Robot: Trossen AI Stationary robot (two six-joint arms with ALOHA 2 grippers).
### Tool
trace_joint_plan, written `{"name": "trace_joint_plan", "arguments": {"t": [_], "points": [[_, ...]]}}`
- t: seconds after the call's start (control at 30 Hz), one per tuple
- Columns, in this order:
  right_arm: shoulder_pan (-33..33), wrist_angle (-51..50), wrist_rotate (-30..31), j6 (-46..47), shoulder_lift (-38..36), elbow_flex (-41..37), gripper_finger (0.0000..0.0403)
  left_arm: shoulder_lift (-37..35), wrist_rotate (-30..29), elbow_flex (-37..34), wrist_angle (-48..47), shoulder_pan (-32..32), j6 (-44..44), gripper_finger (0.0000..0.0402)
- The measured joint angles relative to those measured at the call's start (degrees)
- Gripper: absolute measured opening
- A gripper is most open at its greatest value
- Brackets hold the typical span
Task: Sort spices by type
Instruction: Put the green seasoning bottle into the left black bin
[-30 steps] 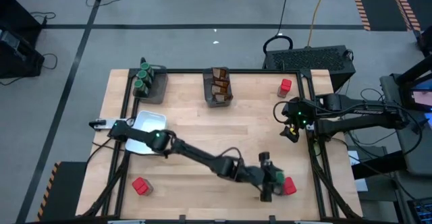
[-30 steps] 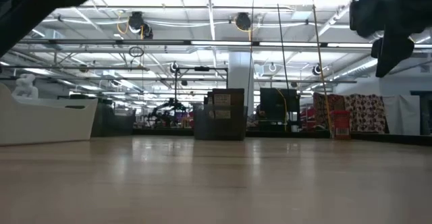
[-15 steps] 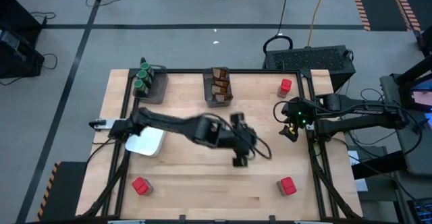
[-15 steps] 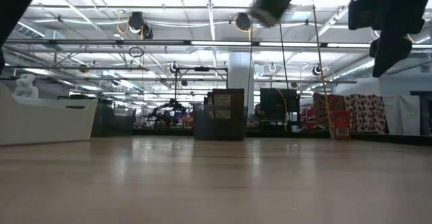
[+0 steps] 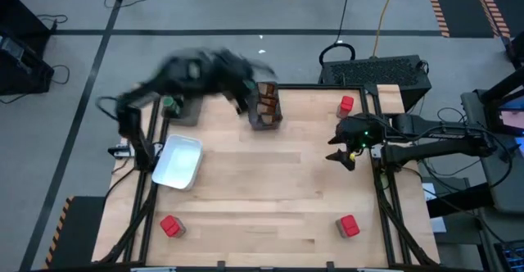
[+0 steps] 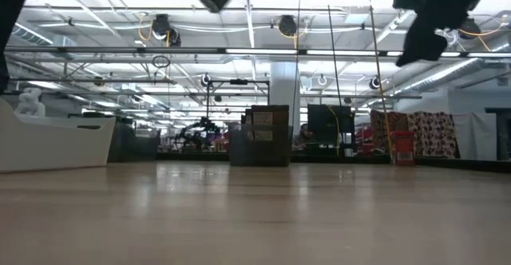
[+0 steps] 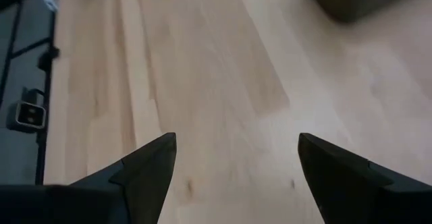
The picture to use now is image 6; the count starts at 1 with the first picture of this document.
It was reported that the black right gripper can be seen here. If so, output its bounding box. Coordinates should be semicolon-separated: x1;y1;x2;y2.
393;0;492;67

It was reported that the red spice shaker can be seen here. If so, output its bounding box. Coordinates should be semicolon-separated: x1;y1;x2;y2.
390;131;416;166

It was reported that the orange brown spice packet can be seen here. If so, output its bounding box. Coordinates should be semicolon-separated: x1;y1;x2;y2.
249;105;290;166

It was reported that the brown labelled spice packet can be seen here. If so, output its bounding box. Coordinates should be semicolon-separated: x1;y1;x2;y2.
241;111;275;143

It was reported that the white plastic bin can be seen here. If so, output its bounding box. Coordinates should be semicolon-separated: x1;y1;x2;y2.
0;98;117;173

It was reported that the dark red patterned cloth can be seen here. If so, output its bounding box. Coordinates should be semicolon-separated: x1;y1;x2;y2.
370;110;409;154

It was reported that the red white patterned cloth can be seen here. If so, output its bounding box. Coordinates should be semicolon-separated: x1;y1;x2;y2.
406;111;461;159

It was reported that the dark cabinet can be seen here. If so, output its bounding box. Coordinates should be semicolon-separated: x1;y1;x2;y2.
485;107;511;161

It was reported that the black monitor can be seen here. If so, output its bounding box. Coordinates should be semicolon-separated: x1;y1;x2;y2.
307;104;355;156

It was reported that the white concrete column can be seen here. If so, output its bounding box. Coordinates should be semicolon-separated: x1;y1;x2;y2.
270;61;301;155

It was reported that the person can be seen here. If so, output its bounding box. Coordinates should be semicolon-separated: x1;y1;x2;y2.
293;123;317;151

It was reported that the grey translucent bin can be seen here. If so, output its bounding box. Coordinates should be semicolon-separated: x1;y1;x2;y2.
228;123;294;168

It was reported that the dark grey bin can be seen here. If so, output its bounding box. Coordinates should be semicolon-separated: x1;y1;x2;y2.
107;119;160;163

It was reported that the white lumpy object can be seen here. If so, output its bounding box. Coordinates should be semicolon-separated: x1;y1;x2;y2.
14;88;46;118

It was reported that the silver ventilation duct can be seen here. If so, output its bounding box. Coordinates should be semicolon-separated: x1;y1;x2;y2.
393;33;511;97

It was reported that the black ceiling cable reel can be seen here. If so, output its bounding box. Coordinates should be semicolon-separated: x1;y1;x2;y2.
278;14;299;38
151;14;181;47
458;19;482;41

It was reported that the yellow hanging cord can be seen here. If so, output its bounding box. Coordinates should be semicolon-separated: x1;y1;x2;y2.
366;0;394;158

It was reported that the black hanging cord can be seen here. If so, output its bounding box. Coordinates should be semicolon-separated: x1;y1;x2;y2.
323;0;343;107

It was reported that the long aluminium light rail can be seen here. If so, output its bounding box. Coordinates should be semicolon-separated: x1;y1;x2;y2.
0;45;511;57

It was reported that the silver ceiling duct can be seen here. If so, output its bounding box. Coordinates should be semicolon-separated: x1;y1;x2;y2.
14;19;55;46

